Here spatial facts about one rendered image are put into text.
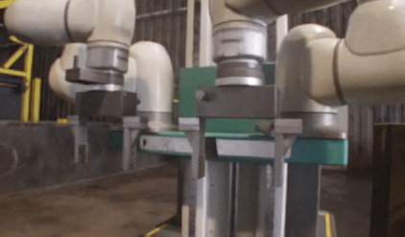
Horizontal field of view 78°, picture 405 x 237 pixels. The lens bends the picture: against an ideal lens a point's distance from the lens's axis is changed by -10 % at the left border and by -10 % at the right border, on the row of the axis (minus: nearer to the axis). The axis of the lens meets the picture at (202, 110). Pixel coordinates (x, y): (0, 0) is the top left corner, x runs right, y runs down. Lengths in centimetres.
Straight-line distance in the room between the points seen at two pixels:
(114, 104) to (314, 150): 43
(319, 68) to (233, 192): 51
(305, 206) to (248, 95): 68
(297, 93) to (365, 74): 15
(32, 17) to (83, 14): 11
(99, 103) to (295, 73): 43
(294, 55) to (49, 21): 54
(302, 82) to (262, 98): 25
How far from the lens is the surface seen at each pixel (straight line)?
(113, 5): 59
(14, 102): 813
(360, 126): 565
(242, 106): 43
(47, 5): 64
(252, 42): 43
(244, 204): 96
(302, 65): 66
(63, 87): 90
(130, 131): 54
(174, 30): 679
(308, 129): 65
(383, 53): 60
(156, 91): 82
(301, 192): 103
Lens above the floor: 75
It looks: 3 degrees up
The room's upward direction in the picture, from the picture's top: 1 degrees clockwise
